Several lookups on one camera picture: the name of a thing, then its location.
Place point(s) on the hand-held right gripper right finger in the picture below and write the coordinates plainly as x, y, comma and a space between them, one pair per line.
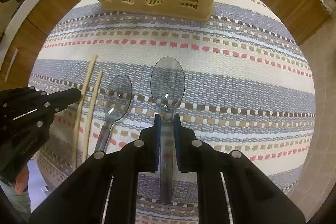
177, 142

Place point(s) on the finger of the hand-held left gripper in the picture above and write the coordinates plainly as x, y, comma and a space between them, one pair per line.
65, 98

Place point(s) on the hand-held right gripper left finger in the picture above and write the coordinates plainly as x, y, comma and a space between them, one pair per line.
156, 142

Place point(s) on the wooden chopstick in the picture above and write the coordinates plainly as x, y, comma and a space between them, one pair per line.
88, 82
95, 98

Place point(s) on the large clear plastic spoon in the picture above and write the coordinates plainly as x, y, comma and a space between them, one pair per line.
168, 82

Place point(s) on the person's left forearm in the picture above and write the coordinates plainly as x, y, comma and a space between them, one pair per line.
22, 180

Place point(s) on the small clear plastic spoon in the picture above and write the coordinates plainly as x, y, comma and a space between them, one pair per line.
118, 98

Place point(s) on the striped woven tablecloth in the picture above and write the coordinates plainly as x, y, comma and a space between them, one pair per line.
236, 82

